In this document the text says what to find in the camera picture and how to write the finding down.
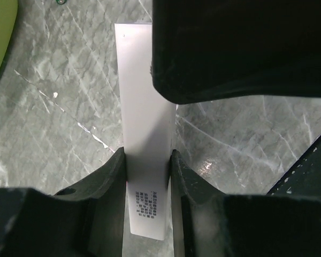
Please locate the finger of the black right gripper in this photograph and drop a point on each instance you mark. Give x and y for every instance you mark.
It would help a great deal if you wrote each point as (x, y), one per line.
(212, 50)

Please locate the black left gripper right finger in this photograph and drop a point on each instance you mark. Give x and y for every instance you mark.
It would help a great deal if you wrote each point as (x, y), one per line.
(208, 222)

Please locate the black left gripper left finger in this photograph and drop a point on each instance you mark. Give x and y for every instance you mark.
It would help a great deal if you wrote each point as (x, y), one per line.
(83, 219)

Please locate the slim white remote control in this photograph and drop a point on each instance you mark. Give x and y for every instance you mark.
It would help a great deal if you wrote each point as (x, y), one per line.
(148, 122)

